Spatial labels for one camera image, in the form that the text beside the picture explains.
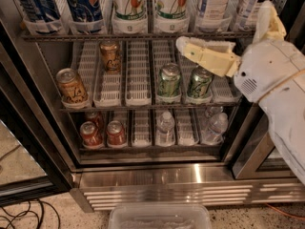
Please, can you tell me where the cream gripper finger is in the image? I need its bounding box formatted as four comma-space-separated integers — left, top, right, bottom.
175, 36, 241, 77
253, 0, 286, 43

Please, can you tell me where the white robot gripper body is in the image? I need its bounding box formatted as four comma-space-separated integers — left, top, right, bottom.
234, 39, 305, 102

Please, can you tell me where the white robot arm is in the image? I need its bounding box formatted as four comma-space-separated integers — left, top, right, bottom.
176, 1, 305, 183

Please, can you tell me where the right green soda can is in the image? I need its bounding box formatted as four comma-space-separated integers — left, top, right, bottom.
187, 66, 214, 99

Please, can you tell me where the green soda can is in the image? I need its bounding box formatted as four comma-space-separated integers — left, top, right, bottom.
157, 63, 181, 97
187, 66, 214, 99

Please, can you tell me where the right white tea can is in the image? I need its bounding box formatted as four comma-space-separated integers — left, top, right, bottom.
235, 0, 273, 31

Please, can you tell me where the white tea can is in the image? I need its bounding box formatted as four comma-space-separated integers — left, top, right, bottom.
235, 0, 273, 31
197, 0, 229, 20

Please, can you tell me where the left green soda can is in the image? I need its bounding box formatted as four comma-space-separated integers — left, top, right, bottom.
157, 63, 181, 97

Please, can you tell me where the left white tea can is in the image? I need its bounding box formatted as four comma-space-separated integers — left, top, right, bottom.
197, 0, 229, 20

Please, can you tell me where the right glass fridge door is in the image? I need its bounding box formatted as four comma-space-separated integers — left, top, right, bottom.
222, 98, 295, 180

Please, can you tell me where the stainless steel fridge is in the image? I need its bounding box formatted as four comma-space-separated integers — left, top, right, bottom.
0, 0, 305, 212

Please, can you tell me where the rear gold soda can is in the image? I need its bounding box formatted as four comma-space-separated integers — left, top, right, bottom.
99, 41, 121, 73

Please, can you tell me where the gold soda can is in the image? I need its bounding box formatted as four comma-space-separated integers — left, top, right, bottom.
99, 41, 121, 73
56, 68, 88, 104

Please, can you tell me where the front right red can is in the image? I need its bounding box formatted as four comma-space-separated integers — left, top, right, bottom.
106, 120, 127, 146

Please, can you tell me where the red can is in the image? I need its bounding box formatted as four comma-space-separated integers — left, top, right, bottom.
106, 120, 127, 146
85, 112, 104, 129
80, 121, 103, 146

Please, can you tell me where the rear red can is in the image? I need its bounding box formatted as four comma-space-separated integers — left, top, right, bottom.
85, 112, 104, 129

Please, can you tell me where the right blue Pepsi can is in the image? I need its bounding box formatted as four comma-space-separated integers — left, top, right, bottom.
67, 0, 103, 23

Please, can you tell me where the blue pepsi can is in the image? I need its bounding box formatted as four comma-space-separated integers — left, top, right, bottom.
67, 0, 103, 23
19, 0, 60, 23

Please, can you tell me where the front gold soda can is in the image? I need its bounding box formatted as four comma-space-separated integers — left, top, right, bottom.
56, 68, 88, 104

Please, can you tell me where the front left red can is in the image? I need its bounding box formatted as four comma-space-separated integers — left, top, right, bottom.
80, 121, 103, 146

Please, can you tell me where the left blue Pepsi can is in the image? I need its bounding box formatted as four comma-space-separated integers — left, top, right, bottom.
19, 0, 60, 23

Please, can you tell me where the open left fridge door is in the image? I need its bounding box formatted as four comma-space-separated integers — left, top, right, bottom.
0, 21, 72, 206

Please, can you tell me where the right clear water bottle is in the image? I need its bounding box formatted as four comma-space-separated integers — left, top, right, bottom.
201, 107, 229, 145

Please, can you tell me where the clear water bottle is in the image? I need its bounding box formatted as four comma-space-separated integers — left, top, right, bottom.
156, 111, 175, 147
201, 107, 229, 145

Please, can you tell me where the middle clear water bottle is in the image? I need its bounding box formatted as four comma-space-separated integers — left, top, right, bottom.
156, 111, 175, 147

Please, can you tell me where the clear plastic bin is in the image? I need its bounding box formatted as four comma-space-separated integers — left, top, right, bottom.
108, 202, 212, 229

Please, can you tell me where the top wire shelf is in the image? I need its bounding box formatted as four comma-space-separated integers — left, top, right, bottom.
21, 31, 254, 42

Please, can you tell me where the wire shelf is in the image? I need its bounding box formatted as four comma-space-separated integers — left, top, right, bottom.
21, 31, 254, 42
60, 102, 240, 113

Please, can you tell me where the middle wire shelf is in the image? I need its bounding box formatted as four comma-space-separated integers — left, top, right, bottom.
60, 102, 240, 113

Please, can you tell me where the orange floor cable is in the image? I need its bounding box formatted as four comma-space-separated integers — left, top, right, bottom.
265, 203, 305, 221

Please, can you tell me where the black floor cable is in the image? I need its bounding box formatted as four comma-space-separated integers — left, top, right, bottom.
0, 198, 62, 229

